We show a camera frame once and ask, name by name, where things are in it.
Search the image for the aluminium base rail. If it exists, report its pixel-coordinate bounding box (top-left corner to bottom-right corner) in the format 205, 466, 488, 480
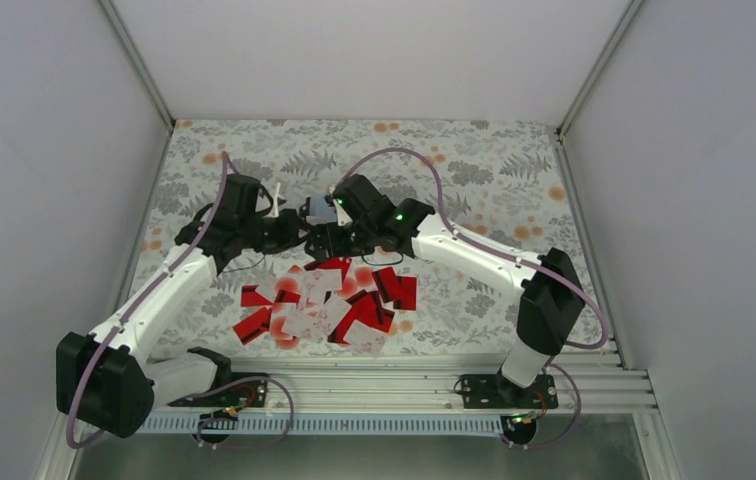
63, 357, 658, 415

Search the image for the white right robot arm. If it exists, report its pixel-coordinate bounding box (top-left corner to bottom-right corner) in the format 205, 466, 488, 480
298, 174, 589, 407

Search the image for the black card holder wallet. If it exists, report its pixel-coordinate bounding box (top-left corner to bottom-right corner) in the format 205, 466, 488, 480
302, 195, 338, 225

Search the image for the slotted cable duct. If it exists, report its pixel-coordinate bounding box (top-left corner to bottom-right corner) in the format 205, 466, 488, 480
139, 413, 518, 437

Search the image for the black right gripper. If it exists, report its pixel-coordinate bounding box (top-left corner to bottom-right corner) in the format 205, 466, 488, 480
305, 218, 377, 260

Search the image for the aluminium frame post right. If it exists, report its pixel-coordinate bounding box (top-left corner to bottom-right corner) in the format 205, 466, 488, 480
556, 0, 646, 138

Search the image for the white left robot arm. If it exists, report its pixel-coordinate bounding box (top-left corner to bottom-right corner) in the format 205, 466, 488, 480
55, 173, 309, 448

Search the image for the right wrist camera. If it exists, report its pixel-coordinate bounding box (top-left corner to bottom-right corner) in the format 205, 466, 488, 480
332, 199, 352, 227

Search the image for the red card lower right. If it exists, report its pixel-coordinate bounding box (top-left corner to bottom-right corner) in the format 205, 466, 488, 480
328, 290, 395, 345

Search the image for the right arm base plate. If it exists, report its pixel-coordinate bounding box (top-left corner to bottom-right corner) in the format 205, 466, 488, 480
452, 374, 559, 410

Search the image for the white floral card centre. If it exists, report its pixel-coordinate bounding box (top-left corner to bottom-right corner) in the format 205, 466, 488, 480
303, 269, 343, 304

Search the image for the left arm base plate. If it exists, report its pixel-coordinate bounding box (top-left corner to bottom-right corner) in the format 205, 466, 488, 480
168, 372, 268, 409

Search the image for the red card centre right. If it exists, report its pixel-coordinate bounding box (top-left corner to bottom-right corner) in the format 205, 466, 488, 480
372, 267, 403, 303

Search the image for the red card far right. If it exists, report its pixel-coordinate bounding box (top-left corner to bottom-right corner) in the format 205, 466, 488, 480
393, 276, 418, 311

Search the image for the floral patterned table mat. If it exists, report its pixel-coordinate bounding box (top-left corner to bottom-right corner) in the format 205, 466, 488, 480
132, 119, 594, 357

